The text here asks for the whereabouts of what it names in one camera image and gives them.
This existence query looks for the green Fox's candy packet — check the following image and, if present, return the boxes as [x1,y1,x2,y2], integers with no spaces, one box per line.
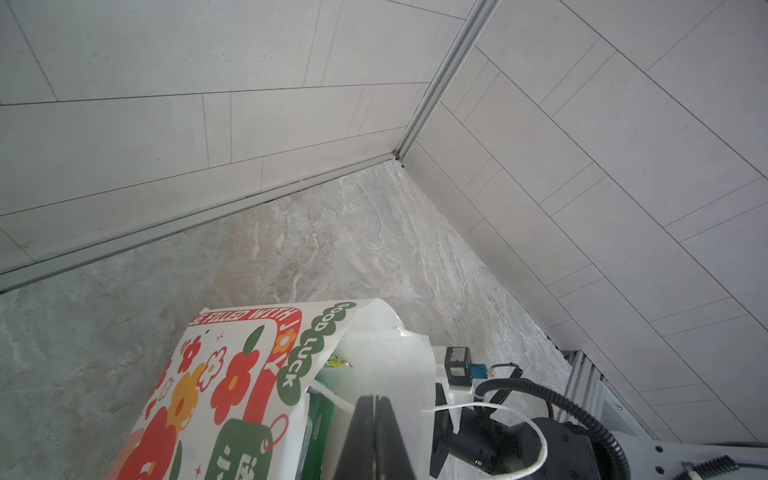
[296,393,336,480]

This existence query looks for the aluminium corner post right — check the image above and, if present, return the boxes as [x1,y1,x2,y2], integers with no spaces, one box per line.
[392,0,501,165]

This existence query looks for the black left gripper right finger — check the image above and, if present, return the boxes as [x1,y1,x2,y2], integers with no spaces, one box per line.
[374,396,416,480]

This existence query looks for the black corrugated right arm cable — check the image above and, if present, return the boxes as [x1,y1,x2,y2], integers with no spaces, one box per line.
[473,376,632,480]

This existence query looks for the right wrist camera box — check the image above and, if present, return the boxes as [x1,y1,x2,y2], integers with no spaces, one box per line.
[443,346,488,389]

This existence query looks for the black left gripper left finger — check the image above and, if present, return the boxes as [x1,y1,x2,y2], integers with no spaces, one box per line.
[333,396,375,480]

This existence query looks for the white floral paper bag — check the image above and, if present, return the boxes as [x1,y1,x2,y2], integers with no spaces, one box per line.
[111,299,436,479]

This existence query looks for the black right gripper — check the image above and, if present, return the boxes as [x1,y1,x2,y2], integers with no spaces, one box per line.
[429,383,540,479]

